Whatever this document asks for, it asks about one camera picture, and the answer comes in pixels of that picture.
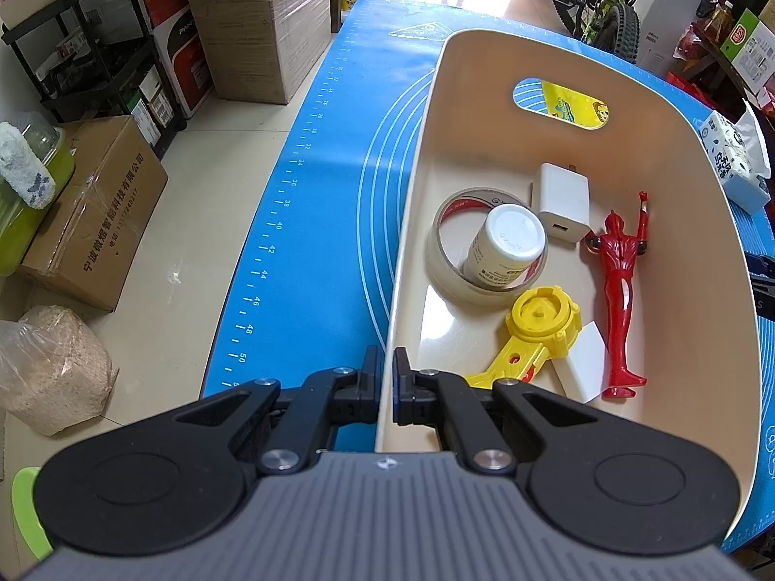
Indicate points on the green lidded container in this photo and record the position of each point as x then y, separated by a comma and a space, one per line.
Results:
36, 165

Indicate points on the stacked cardboard boxes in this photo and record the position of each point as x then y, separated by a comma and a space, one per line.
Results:
261, 50

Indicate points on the white eraser block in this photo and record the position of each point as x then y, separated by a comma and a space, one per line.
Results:
583, 372

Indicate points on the green white product box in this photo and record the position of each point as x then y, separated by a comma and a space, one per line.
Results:
750, 48

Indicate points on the clear packing tape roll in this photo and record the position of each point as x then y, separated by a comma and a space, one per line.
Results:
455, 224

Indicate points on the cardboard box on floor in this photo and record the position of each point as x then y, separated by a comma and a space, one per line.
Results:
88, 239

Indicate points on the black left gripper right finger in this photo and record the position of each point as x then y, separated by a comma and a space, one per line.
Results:
445, 402

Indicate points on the black metal shelf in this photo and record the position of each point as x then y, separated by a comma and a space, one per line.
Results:
94, 59

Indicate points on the blue silicone table mat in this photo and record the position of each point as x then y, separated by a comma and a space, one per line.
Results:
416, 102

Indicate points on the white pill bottle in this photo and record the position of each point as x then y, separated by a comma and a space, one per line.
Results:
508, 243

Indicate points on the yellow picture book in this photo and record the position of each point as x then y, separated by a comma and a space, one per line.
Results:
573, 106

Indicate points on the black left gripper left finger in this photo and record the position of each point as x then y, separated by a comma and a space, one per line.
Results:
294, 425

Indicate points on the red hero action figure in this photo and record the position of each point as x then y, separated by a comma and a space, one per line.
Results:
617, 252

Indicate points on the white USB charger plug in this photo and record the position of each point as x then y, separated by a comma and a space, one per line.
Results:
561, 199

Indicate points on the white blue tissue box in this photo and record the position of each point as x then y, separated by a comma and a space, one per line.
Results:
738, 152

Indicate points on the yellow toy launcher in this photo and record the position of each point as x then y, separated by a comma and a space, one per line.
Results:
543, 324

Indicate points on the bag of grain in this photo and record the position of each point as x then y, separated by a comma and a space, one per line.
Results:
55, 373

